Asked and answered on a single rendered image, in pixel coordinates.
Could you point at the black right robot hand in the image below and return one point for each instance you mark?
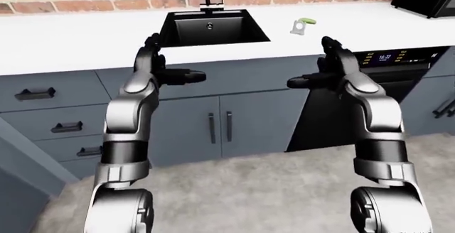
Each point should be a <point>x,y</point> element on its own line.
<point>337,62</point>

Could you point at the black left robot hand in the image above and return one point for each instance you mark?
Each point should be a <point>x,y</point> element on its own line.
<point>149,62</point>

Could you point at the round sink drain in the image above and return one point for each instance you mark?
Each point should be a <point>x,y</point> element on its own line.
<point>210,25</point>

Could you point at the black sink basin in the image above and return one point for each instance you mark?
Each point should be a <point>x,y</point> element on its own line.
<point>227,30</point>

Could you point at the grey sink front panel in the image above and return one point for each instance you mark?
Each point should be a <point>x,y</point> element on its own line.
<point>241,75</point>

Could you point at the green cucumber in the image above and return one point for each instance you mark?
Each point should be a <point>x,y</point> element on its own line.
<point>308,21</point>

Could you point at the black dishwasher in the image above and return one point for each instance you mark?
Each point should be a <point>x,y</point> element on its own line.
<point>320,121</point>

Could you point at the grey cabinet door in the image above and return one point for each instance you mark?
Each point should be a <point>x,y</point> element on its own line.
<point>263,121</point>
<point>181,129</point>

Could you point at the large grey drawer front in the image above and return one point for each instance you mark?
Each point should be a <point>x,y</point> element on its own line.
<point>71,83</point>

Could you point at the black faucet base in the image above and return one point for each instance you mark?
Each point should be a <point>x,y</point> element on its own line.
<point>211,6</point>

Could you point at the grey cabinet beside dishwasher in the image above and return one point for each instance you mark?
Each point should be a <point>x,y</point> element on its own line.
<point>426,118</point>

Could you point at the low grey drawer front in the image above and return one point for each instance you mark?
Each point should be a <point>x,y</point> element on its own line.
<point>57,147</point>

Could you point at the medium grey drawer front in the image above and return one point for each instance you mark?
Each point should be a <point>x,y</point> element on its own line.
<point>28,126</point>

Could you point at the grey corner cabinet block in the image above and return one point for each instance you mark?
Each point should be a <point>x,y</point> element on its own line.
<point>25,185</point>

